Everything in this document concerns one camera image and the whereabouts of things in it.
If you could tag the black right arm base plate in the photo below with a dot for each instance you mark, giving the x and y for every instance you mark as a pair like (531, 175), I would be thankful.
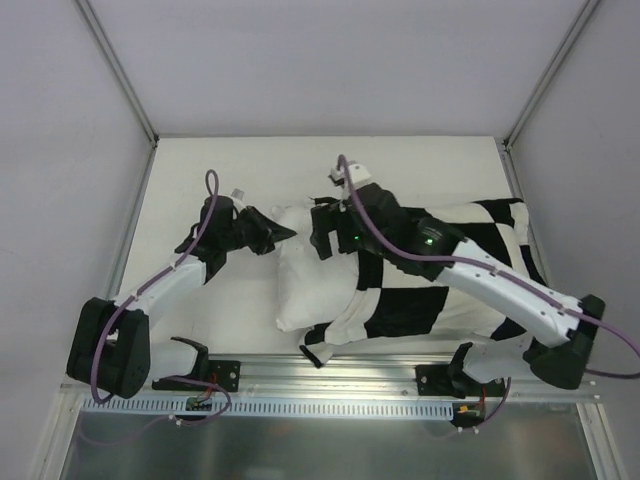
(434, 381)

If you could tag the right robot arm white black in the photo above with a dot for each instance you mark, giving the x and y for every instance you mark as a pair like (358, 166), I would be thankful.
(413, 260)

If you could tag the white pillow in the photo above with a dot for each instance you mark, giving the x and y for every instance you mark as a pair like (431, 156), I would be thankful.
(311, 291)

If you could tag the aluminium frame post left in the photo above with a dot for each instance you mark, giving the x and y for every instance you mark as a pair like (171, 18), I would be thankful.
(98, 33)

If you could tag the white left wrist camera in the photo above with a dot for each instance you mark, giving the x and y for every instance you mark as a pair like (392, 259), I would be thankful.
(238, 195)

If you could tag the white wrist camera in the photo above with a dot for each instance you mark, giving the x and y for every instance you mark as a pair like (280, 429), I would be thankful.
(238, 195)
(348, 171)

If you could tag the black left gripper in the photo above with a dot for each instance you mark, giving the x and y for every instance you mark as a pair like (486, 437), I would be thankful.
(249, 230)

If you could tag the white slotted cable duct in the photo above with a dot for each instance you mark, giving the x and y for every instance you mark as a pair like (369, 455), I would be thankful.
(278, 407)

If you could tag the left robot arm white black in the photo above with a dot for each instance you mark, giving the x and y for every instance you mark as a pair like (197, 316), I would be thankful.
(112, 351)

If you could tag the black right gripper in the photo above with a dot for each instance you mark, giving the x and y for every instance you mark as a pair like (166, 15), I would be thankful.
(323, 228)

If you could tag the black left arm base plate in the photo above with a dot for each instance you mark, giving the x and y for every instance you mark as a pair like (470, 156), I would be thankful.
(224, 373)

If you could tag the aluminium mounting rail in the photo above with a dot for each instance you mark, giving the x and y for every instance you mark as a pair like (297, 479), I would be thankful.
(379, 377)

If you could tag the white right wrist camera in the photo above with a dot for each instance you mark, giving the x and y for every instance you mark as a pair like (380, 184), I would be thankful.
(348, 171)

